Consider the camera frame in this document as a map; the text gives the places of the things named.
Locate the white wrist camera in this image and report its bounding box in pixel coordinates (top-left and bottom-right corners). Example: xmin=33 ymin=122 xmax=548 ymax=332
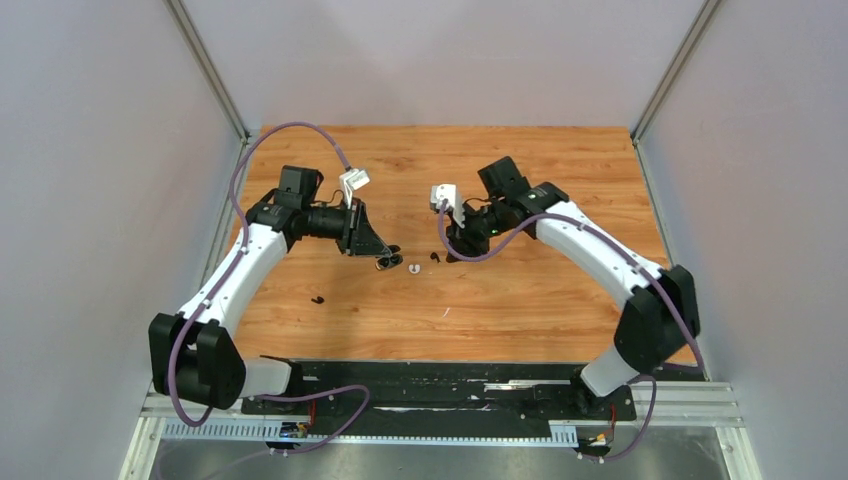
xmin=429 ymin=184 xmax=465 ymax=229
xmin=339 ymin=168 xmax=370 ymax=208

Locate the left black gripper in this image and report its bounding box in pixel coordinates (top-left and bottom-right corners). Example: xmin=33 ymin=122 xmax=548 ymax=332
xmin=303 ymin=197 xmax=392 ymax=258

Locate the left aluminium frame post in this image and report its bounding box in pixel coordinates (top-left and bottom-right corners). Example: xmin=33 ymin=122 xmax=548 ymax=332
xmin=163 ymin=0 xmax=251 ymax=143

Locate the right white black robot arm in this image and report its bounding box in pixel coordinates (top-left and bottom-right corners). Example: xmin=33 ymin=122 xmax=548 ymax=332
xmin=430 ymin=156 xmax=702 ymax=418

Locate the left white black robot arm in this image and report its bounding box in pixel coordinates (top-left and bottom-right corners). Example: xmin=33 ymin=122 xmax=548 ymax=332
xmin=148 ymin=166 xmax=403 ymax=413

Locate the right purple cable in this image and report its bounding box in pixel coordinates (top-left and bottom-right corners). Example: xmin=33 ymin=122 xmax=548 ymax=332
xmin=437 ymin=198 xmax=707 ymax=464

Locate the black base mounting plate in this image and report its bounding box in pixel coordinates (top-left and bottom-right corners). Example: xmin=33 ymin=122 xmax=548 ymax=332
xmin=241 ymin=361 xmax=637 ymax=439

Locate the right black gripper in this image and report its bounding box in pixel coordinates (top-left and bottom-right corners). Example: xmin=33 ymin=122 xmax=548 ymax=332
xmin=446 ymin=199 xmax=509 ymax=262

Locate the black earbud charging case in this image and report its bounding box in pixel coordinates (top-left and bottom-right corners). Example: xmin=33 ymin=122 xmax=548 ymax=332
xmin=376 ymin=253 xmax=403 ymax=271

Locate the grey slotted cable duct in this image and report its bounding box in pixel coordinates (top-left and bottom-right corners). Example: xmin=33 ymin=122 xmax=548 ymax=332
xmin=162 ymin=418 xmax=580 ymax=448

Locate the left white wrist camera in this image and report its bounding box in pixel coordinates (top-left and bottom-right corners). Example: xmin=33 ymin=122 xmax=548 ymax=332
xmin=339 ymin=168 xmax=370 ymax=208

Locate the right aluminium frame post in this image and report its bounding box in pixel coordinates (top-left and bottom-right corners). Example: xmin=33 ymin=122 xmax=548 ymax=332
xmin=630 ymin=0 xmax=724 ymax=147

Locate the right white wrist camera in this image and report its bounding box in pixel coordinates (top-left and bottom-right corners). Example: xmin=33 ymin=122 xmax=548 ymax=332
xmin=429 ymin=184 xmax=465 ymax=229

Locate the aluminium frame post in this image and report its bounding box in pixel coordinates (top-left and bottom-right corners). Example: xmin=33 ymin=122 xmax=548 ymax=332
xmin=630 ymin=0 xmax=724 ymax=147
xmin=163 ymin=0 xmax=251 ymax=143

